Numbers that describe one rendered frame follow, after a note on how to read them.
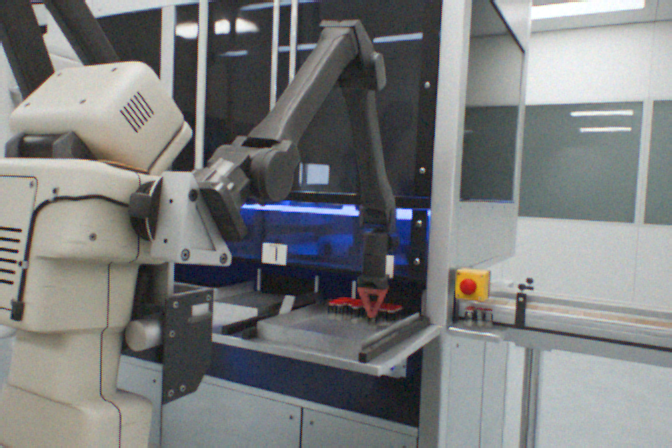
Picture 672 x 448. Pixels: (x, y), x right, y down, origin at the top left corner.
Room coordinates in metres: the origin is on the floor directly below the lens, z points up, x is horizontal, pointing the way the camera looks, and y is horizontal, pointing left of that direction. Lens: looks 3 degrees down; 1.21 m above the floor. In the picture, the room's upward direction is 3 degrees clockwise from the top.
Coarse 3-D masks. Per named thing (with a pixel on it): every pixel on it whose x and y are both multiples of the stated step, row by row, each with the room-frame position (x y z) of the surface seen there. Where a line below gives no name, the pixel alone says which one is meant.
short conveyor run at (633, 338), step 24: (504, 288) 1.52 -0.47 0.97; (528, 288) 1.52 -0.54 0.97; (504, 312) 1.43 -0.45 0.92; (528, 312) 1.40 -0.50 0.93; (552, 312) 1.40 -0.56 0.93; (576, 312) 1.42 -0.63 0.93; (600, 312) 1.43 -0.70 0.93; (624, 312) 1.33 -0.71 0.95; (648, 312) 1.30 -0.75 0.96; (528, 336) 1.40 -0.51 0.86; (552, 336) 1.38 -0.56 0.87; (576, 336) 1.35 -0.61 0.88; (600, 336) 1.33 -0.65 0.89; (624, 336) 1.30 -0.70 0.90; (648, 336) 1.28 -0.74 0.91; (624, 360) 1.30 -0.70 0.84; (648, 360) 1.28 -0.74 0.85
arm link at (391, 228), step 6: (390, 210) 1.29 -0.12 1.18; (396, 210) 1.31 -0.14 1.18; (360, 216) 1.32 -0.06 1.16; (390, 216) 1.29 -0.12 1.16; (396, 216) 1.32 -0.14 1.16; (360, 222) 1.32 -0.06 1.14; (390, 222) 1.29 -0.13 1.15; (378, 228) 1.30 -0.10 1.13; (384, 228) 1.29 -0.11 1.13; (390, 228) 1.29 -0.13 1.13; (396, 228) 1.39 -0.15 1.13; (390, 234) 1.35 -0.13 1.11; (396, 234) 1.39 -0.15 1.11; (390, 240) 1.35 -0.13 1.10; (396, 240) 1.37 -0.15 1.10; (390, 246) 1.35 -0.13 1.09; (396, 246) 1.38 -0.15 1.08
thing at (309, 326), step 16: (320, 304) 1.45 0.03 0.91; (272, 320) 1.26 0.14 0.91; (288, 320) 1.32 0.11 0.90; (304, 320) 1.38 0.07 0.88; (320, 320) 1.39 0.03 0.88; (416, 320) 1.38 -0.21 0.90; (256, 336) 1.21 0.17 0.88; (272, 336) 1.19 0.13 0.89; (288, 336) 1.17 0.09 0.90; (304, 336) 1.15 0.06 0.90; (320, 336) 1.13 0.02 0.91; (336, 336) 1.12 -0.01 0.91; (352, 336) 1.25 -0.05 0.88; (368, 336) 1.12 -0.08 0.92; (384, 336) 1.19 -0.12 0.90; (336, 352) 1.12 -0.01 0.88; (352, 352) 1.10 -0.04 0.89
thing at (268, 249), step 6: (264, 246) 1.65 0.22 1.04; (270, 246) 1.64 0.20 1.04; (276, 246) 1.63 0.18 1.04; (282, 246) 1.62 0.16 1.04; (264, 252) 1.65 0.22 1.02; (270, 252) 1.64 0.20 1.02; (282, 252) 1.62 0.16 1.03; (264, 258) 1.65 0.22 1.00; (270, 258) 1.64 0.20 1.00; (282, 258) 1.62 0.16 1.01; (282, 264) 1.62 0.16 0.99
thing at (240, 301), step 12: (216, 288) 1.60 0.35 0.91; (228, 288) 1.65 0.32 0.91; (240, 288) 1.70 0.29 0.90; (252, 288) 1.75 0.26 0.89; (216, 300) 1.58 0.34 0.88; (228, 300) 1.59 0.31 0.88; (240, 300) 1.59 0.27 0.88; (252, 300) 1.60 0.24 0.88; (264, 300) 1.61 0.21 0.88; (276, 300) 1.62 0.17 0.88; (300, 300) 1.53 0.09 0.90; (216, 312) 1.40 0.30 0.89; (228, 312) 1.38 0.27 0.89; (240, 312) 1.37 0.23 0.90; (252, 312) 1.35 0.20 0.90; (264, 312) 1.37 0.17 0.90
